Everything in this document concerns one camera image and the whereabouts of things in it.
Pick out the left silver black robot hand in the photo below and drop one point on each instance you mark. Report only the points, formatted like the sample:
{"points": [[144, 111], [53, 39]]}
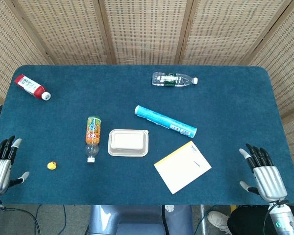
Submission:
{"points": [[0, 171]]}

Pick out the woven bamboo folding screen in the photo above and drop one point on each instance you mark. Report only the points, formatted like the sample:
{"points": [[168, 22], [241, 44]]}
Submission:
{"points": [[147, 29]]}

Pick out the blue-grey robot torso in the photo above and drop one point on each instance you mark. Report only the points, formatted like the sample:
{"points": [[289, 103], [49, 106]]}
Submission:
{"points": [[132, 220]]}

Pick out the silver metal table leg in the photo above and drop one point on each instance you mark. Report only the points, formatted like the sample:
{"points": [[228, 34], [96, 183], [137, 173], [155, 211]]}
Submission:
{"points": [[203, 220]]}

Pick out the small yellow rubber duck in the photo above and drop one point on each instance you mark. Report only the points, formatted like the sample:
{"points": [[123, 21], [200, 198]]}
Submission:
{"points": [[52, 165]]}

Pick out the white sneaker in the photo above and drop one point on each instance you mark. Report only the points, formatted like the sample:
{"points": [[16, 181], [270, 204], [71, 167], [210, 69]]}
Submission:
{"points": [[218, 219]]}

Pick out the red bottle white cap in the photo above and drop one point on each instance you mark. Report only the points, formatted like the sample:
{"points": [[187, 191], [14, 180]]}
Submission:
{"points": [[30, 86]]}

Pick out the clear water bottle green label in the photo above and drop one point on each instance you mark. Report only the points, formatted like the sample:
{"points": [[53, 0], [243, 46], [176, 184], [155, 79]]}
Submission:
{"points": [[171, 79]]}

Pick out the beige lidded food container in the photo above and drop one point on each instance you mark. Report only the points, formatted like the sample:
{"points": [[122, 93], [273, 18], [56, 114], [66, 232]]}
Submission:
{"points": [[128, 143]]}

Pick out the light blue cardboard tube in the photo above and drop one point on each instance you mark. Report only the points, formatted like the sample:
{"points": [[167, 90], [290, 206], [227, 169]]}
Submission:
{"points": [[161, 120]]}

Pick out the orange juice bottle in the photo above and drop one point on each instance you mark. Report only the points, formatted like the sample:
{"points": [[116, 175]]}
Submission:
{"points": [[93, 132]]}

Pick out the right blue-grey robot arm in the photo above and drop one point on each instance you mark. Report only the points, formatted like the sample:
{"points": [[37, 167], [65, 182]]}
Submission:
{"points": [[283, 220]]}

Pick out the white notepad yellow edge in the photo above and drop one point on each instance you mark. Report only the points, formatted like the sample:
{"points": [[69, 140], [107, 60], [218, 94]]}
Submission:
{"points": [[182, 167]]}

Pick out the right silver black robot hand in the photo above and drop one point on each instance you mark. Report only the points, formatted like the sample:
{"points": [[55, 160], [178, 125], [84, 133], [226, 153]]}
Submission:
{"points": [[269, 178]]}

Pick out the blue felt table cover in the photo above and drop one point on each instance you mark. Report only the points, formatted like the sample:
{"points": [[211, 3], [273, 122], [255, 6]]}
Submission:
{"points": [[198, 105]]}

